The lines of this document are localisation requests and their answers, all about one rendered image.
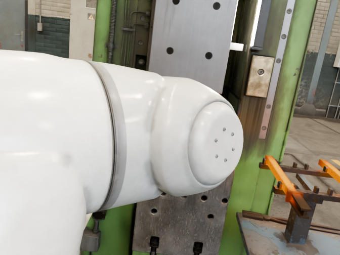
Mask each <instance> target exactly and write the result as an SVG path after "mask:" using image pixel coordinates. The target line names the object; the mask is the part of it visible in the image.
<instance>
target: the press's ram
mask: <svg viewBox="0 0 340 255"><path fill-rule="evenodd" d="M237 3H238V0H156V1H155V10H154V20H153V29H152V39H151V49H150V59H149V68H148V71H149V72H153V73H157V74H159V75H160V76H169V77H183V78H189V79H192V80H195V81H197V82H199V83H201V84H203V85H205V86H207V87H209V88H211V89H212V90H214V91H215V92H217V93H218V94H222V91H223V85H224V80H225V74H226V68H227V62H228V56H229V50H236V51H242V50H243V44H237V43H232V42H231V38H232V33H233V27H234V21H235V15H236V9H237Z"/></svg>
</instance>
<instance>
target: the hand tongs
mask: <svg viewBox="0 0 340 255"><path fill-rule="evenodd" d="M242 217H244V218H249V219H255V220H260V221H263V220H265V221H269V220H271V221H274V222H278V223H282V224H286V225H287V221H288V219H286V218H278V217H270V216H268V215H262V213H258V212H252V211H247V210H242ZM285 221H286V222H285ZM311 226H315V227H311ZM311 226H310V228H309V229H312V230H317V231H322V232H328V233H333V234H338V235H340V232H338V231H340V228H336V227H331V226H325V225H319V224H314V223H311ZM316 227H320V228H316ZM322 228H326V229H322ZM327 229H331V230H327ZM332 230H337V231H332Z"/></svg>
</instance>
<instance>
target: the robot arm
mask: <svg viewBox="0 0 340 255"><path fill-rule="evenodd" d="M242 148H243V130H242V125H241V123H240V120H239V118H238V116H237V115H236V113H235V111H234V109H233V107H232V105H231V104H230V103H229V102H228V101H227V100H226V99H225V98H223V97H222V96H221V95H220V94H218V93H217V92H215V91H214V90H212V89H211V88H209V87H207V86H205V85H203V84H201V83H199V82H197V81H195V80H192V79H189V78H183V77H169V76H160V75H159V74H157V73H153V72H149V71H144V70H139V69H134V68H129V67H124V66H119V65H114V64H108V63H102V62H94V61H84V60H75V59H67V58H61V57H57V56H53V55H49V54H44V53H35V52H24V51H10V50H0V255H79V253H80V244H81V240H82V235H83V231H84V226H85V223H86V215H87V214H91V213H95V212H98V211H102V210H107V209H111V208H115V207H119V206H123V205H128V204H132V203H137V202H141V201H145V200H150V199H154V198H156V197H158V196H160V195H161V194H162V193H163V192H164V193H167V194H169V195H172V196H177V197H179V196H188V195H193V194H197V193H201V192H205V191H208V190H211V189H213V188H215V187H217V186H218V185H220V184H221V183H222V182H223V181H224V180H225V179H226V178H227V177H228V176H229V175H230V174H231V172H232V171H234V169H235V167H236V166H237V164H238V162H239V160H240V156H241V153H242Z"/></svg>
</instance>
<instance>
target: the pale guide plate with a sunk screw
mask: <svg viewBox="0 0 340 255"><path fill-rule="evenodd" d="M273 63H274V58H270V57H263V56H255V55H253V56H252V60H251V65H250V70H249V75H248V80H247V86H246V91H245V95H247V96H255V97H263V98H266V96H267V91H268V87H269V82H270V77H271V73H272V68H273Z"/></svg>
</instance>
